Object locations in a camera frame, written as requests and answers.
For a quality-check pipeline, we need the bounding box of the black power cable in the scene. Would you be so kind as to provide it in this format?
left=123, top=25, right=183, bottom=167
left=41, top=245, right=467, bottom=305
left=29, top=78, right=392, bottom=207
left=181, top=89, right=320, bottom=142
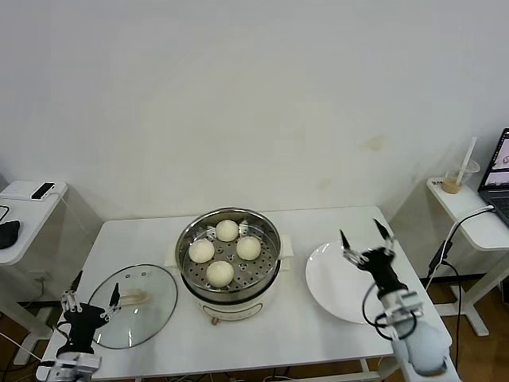
left=443, top=260, right=466, bottom=382

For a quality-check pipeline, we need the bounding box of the black white laptop charging cable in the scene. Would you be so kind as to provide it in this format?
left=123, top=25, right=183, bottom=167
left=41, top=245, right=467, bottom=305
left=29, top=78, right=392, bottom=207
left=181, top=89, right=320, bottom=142
left=423, top=205, right=497, bottom=290

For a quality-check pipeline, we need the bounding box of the white steamed baozi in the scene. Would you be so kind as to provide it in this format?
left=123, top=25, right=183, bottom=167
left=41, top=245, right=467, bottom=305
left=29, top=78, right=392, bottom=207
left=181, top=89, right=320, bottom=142
left=188, top=239, right=216, bottom=264
left=206, top=260, right=235, bottom=288
left=216, top=219, right=240, bottom=243
left=235, top=236, right=262, bottom=261

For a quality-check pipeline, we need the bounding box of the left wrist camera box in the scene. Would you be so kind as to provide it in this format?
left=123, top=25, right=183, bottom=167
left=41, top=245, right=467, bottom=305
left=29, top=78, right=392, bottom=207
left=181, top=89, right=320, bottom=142
left=35, top=352, right=103, bottom=382

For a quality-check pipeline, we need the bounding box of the perforated stainless steel steamer basket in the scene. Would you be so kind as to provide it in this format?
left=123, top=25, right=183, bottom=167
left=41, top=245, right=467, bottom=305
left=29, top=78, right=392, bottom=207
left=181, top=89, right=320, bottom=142
left=176, top=206, right=282, bottom=302

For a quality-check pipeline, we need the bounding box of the white side table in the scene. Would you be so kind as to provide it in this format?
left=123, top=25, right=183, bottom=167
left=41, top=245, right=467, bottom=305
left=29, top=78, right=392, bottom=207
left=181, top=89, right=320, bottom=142
left=0, top=180, right=72, bottom=365
left=427, top=177, right=509, bottom=338

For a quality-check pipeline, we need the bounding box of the clear plastic drink cup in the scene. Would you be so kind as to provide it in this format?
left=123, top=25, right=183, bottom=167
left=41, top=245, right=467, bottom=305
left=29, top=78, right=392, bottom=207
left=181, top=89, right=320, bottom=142
left=443, top=159, right=481, bottom=195

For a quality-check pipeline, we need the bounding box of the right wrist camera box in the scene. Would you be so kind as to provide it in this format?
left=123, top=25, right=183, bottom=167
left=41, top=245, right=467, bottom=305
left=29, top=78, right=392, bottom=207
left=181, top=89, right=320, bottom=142
left=375, top=290, right=425, bottom=319

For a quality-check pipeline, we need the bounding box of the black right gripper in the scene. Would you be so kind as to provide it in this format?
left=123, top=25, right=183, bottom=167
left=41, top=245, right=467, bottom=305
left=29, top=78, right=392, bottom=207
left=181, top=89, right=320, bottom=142
left=339, top=217, right=409, bottom=298

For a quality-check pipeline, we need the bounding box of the round glass lid cream handle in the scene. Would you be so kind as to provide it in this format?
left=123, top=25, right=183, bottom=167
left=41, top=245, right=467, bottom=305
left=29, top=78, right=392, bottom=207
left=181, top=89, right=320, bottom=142
left=87, top=262, right=179, bottom=350

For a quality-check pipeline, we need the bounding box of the cream electric cooker pot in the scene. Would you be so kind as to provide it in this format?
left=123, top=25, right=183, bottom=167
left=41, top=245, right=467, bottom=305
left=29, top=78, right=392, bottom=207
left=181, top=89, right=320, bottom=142
left=165, top=234, right=296, bottom=327

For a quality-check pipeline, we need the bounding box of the round white plate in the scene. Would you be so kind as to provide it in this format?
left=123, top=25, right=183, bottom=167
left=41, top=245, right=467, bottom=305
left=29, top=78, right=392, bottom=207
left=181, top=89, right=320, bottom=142
left=305, top=240, right=402, bottom=324

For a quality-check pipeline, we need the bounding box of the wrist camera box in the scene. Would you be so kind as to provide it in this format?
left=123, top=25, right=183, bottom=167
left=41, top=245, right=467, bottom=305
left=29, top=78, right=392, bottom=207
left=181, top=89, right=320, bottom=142
left=35, top=352, right=103, bottom=382
left=375, top=290, right=425, bottom=319

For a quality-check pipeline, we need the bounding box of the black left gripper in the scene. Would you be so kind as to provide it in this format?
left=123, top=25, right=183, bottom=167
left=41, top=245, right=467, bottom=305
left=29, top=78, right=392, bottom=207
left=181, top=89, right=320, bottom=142
left=58, top=270, right=122, bottom=355

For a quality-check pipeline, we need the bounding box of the black smartphone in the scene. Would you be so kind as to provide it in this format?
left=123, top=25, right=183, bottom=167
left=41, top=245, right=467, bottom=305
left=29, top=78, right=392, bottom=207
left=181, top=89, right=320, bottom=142
left=31, top=181, right=56, bottom=200

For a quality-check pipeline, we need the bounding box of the white drinking straw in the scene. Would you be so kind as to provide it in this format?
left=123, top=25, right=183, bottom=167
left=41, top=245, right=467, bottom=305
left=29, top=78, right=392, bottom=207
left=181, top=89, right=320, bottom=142
left=456, top=137, right=478, bottom=186

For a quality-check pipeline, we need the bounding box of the black computer mouse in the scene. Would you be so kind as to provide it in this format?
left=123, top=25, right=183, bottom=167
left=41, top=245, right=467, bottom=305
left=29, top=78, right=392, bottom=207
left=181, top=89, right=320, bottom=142
left=0, top=219, right=21, bottom=251

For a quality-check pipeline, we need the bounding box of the black open laptop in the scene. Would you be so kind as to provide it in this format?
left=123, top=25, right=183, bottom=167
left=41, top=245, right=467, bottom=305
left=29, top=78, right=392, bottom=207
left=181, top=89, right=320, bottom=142
left=479, top=127, right=509, bottom=224

